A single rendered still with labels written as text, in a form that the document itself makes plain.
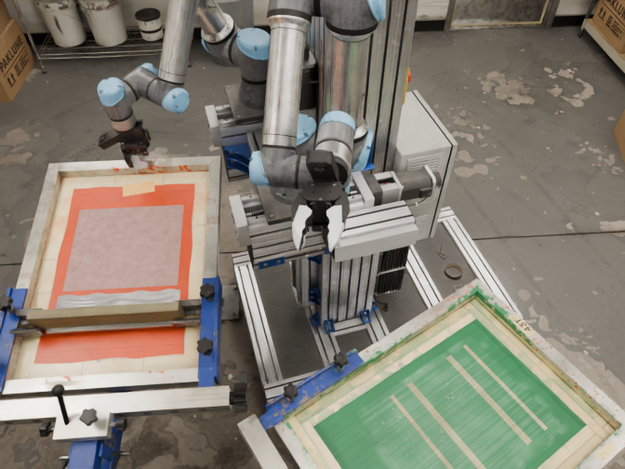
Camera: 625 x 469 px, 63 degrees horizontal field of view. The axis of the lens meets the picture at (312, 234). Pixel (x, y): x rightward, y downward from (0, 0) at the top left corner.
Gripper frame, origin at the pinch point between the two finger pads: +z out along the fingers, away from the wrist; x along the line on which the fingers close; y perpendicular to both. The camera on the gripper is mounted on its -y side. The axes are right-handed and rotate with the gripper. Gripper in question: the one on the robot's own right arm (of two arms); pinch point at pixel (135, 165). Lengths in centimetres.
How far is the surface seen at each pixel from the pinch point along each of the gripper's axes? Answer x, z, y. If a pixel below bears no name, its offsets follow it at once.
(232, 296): 5, 116, 19
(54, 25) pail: 255, 121, -126
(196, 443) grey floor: -72, 105, 6
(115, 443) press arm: -89, 9, 2
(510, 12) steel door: 296, 151, 267
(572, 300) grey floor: -10, 114, 203
